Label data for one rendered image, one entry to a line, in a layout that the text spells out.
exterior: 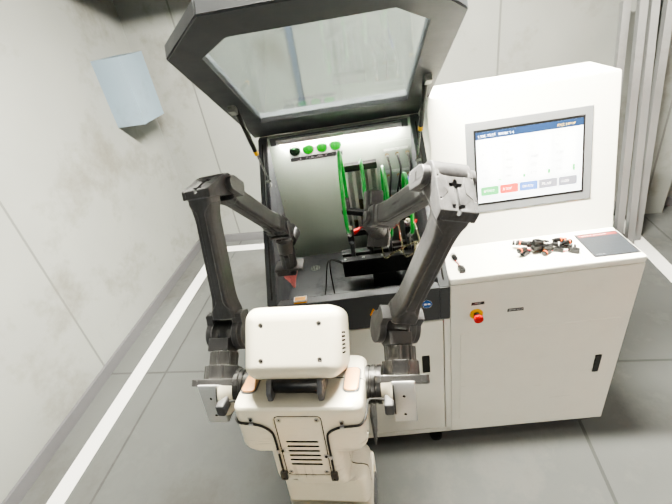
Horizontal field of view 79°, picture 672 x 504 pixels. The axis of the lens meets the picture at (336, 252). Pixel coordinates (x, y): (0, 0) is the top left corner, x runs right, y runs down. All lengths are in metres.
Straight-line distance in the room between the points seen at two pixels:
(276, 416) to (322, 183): 1.23
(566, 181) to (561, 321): 0.55
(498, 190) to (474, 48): 1.93
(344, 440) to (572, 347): 1.28
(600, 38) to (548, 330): 2.45
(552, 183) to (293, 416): 1.35
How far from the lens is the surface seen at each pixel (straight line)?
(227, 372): 1.04
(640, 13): 3.59
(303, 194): 1.95
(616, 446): 2.45
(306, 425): 0.92
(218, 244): 1.04
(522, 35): 3.60
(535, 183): 1.80
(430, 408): 2.09
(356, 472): 1.18
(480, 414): 2.18
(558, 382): 2.14
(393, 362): 0.94
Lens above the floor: 1.92
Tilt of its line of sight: 31 degrees down
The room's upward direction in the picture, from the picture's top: 10 degrees counter-clockwise
